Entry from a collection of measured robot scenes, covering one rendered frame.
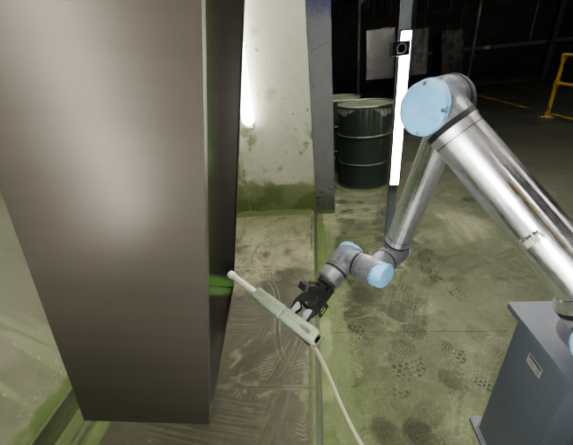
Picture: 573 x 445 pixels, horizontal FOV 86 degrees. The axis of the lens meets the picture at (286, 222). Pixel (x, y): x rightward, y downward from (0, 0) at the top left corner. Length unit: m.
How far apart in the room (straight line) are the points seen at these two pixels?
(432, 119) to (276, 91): 2.03
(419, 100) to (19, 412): 1.75
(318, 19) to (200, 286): 2.28
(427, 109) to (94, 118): 0.64
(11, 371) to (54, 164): 1.24
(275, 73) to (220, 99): 1.58
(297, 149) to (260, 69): 0.70
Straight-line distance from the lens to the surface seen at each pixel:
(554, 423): 1.19
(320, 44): 2.66
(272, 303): 1.10
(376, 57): 7.55
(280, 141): 2.75
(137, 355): 0.88
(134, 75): 0.54
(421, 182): 1.00
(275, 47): 2.67
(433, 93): 0.76
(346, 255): 1.13
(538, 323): 1.16
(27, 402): 1.76
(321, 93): 2.67
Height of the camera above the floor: 1.37
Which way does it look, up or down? 28 degrees down
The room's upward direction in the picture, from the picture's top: 6 degrees counter-clockwise
